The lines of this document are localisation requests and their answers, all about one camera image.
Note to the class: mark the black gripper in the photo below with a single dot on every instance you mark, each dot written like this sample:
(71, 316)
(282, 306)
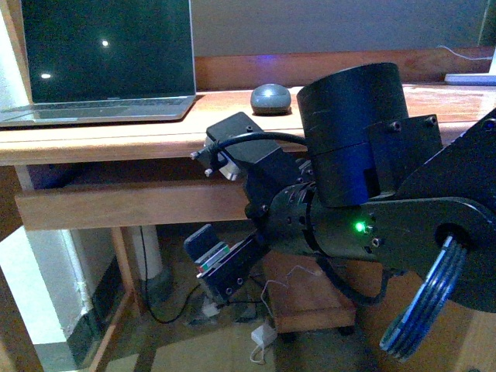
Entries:
(223, 269)

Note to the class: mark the grey Logitech computer mouse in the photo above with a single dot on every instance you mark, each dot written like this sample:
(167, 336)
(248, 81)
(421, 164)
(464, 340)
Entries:
(270, 99)

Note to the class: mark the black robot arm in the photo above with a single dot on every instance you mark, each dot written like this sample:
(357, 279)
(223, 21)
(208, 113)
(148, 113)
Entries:
(366, 182)

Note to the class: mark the wooden pull-out drawer tray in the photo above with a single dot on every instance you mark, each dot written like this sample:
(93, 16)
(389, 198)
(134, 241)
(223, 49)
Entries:
(120, 205)

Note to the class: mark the white power adapter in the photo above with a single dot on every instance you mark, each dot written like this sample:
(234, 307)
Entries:
(263, 335)

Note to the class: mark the wooden desk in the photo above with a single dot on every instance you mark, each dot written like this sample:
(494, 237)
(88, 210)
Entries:
(225, 83)

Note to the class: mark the wooden rolling stool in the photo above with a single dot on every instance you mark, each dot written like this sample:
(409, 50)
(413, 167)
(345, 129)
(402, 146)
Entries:
(301, 297)

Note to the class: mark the grey open laptop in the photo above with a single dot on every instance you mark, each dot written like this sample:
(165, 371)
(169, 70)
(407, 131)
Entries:
(106, 61)

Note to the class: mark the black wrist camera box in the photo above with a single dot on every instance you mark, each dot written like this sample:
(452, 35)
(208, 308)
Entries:
(235, 144)

